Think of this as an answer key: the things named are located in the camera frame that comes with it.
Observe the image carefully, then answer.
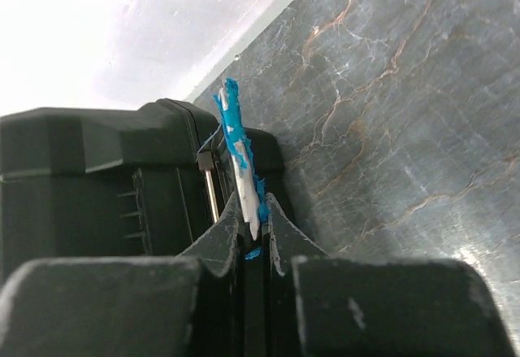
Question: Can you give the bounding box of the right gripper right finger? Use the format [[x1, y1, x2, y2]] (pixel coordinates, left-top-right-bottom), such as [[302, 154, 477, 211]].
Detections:
[[267, 194, 512, 356]]

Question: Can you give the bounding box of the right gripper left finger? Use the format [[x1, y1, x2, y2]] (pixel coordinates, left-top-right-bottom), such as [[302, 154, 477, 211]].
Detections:
[[1, 197, 240, 356]]

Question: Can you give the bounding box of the black plastic toolbox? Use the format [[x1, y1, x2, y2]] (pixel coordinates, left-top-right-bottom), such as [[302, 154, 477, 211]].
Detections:
[[0, 77, 297, 276]]

